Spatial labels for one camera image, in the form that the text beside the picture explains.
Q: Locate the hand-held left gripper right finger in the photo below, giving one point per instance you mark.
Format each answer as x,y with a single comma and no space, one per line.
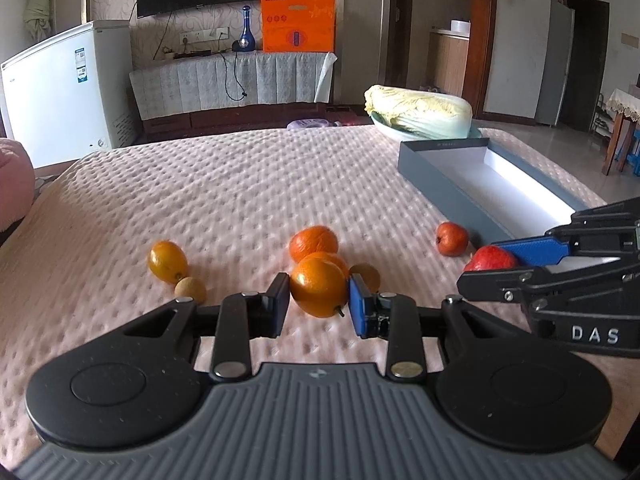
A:
357,305

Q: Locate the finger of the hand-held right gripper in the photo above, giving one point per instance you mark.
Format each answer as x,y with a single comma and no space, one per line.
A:
532,250
500,285

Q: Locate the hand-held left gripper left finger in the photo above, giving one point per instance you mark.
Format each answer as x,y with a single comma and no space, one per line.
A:
283,305

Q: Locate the pointed red fruit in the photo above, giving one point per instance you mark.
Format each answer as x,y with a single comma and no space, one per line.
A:
492,260

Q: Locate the small brown longan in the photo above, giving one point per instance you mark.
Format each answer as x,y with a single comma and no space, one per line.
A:
190,290
370,277

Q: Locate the smooth round orange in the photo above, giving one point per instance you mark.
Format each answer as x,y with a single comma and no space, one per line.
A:
318,287

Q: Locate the grey cardboard box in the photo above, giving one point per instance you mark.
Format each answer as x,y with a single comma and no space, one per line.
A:
445,160

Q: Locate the small red fruit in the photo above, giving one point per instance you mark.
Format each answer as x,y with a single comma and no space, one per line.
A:
452,238

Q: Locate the wrinkled orange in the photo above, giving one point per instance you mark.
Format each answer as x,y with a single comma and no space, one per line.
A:
314,242

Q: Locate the oval orange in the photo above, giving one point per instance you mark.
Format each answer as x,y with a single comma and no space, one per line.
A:
167,260

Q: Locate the blue plastic stool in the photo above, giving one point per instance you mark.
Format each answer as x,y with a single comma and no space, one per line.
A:
634,152

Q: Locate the pink textured blanket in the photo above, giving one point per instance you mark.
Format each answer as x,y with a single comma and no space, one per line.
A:
200,185

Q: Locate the napa cabbage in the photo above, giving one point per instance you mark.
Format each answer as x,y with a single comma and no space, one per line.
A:
425,115

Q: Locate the table with lace cloth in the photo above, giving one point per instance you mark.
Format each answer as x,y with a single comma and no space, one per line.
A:
625,102

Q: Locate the light blue plate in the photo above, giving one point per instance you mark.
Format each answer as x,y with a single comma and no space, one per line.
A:
384,127

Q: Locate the purple plastic case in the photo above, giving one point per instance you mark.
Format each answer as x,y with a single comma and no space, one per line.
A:
307,124

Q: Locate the grey refrigerator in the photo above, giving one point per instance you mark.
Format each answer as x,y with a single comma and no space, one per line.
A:
555,65

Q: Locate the dark wooden television cabinet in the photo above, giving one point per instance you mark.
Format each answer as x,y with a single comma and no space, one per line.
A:
225,117

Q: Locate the wooden kitchen counter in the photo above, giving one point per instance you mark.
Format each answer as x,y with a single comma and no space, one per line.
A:
447,65

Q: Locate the white pot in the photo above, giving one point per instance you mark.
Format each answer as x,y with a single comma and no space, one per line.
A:
460,27

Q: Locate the pale cabinet cover cloth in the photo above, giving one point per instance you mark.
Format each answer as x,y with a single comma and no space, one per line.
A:
190,85

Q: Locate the dark wooden door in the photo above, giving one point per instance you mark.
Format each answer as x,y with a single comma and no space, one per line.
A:
400,25

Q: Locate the black power strip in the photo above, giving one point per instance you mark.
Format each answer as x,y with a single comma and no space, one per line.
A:
192,53

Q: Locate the blue glass bottle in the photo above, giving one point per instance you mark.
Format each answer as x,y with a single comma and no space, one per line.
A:
245,37

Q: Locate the orange gift bag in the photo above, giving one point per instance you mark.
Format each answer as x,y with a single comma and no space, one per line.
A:
297,22

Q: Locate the pink pillow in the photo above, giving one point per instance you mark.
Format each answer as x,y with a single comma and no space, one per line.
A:
15,180

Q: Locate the white chest freezer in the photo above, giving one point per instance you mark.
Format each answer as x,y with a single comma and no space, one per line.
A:
55,100

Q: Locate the tied pale curtain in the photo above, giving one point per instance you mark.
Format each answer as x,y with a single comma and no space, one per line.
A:
37,5

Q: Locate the brown door frame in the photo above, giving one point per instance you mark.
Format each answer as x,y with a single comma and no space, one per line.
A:
482,35

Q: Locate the white wall outlet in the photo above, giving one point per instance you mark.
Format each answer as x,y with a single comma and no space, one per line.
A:
202,35

